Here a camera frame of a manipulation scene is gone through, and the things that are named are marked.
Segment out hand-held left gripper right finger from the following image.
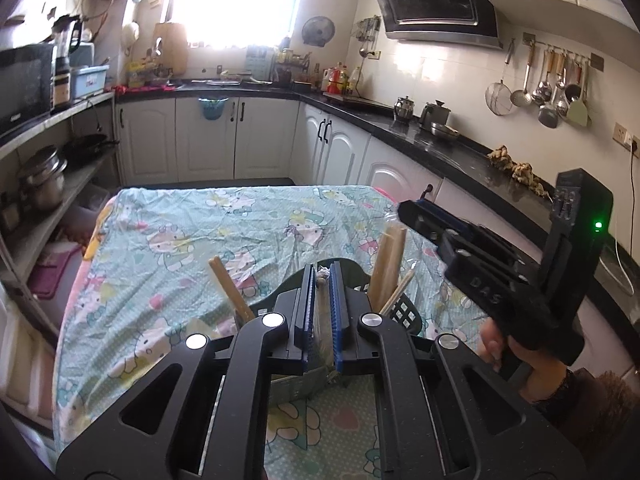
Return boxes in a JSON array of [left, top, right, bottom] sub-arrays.
[[327, 261, 586, 480]]

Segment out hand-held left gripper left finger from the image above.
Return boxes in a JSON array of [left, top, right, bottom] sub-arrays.
[[56, 264, 317, 480]]

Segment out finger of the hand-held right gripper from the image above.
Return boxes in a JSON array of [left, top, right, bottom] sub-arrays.
[[417, 199, 524, 267], [397, 201, 553, 323]]

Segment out green plastic utensil basket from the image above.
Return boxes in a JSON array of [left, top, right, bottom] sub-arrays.
[[235, 257, 422, 403]]

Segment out person's right forearm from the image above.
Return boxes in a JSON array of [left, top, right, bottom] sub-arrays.
[[530, 367, 640, 466]]

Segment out person's right hand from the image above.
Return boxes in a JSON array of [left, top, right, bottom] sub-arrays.
[[477, 319, 568, 403]]

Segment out ginger roots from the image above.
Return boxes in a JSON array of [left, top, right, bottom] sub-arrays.
[[487, 145, 548, 196]]

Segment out induction cooktop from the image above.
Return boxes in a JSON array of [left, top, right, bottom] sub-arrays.
[[325, 91, 392, 111]]

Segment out steel ladle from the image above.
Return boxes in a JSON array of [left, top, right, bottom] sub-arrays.
[[510, 45, 533, 108]]

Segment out green spatula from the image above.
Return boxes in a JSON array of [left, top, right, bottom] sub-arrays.
[[567, 57, 592, 128]]

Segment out group of condiment bottles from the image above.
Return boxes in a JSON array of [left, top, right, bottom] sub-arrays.
[[322, 62, 362, 96]]

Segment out printed cartoon tablecloth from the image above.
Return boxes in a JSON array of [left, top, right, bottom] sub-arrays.
[[52, 185, 491, 480]]

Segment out small hanging utensil set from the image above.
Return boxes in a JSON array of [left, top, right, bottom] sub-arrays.
[[357, 17, 381, 58]]

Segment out black range hood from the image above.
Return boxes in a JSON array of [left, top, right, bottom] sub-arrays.
[[357, 0, 503, 51]]

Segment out small drawer organizer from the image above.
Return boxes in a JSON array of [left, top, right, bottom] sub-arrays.
[[247, 45, 276, 81]]

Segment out blue hanging bin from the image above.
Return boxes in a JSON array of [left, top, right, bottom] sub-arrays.
[[197, 97, 228, 121]]

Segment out pink floor mat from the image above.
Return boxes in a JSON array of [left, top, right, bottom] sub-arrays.
[[29, 242, 85, 302]]

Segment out metal shelf rack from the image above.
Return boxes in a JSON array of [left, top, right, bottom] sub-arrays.
[[0, 90, 121, 286]]

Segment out black frying pan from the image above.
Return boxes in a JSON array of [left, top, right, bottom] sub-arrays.
[[62, 132, 121, 166]]

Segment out kitchen window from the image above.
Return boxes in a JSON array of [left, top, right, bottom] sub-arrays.
[[167, 0, 306, 51]]

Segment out grey plastic drawer unit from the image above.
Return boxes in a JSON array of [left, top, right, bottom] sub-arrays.
[[0, 280, 57, 431]]

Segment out stacked steel pots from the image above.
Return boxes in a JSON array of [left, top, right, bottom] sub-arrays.
[[17, 145, 68, 211]]

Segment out wooden cutting board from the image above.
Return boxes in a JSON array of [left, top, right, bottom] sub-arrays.
[[152, 22, 188, 76]]

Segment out blue plastic dish tray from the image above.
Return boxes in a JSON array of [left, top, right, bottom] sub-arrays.
[[70, 65, 110, 98]]

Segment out black blender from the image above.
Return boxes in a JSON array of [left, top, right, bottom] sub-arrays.
[[52, 15, 83, 111]]

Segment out black microwave oven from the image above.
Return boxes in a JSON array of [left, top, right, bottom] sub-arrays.
[[0, 45, 56, 133]]

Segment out power cable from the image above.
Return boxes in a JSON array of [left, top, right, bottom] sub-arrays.
[[597, 137, 640, 293]]

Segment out wire mesh strainer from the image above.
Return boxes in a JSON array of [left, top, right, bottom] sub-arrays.
[[485, 40, 514, 117]]

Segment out utensil hanging rail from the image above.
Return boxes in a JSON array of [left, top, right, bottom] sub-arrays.
[[522, 32, 604, 68]]

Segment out small wall fan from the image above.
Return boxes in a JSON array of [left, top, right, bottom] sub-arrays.
[[301, 15, 335, 48]]

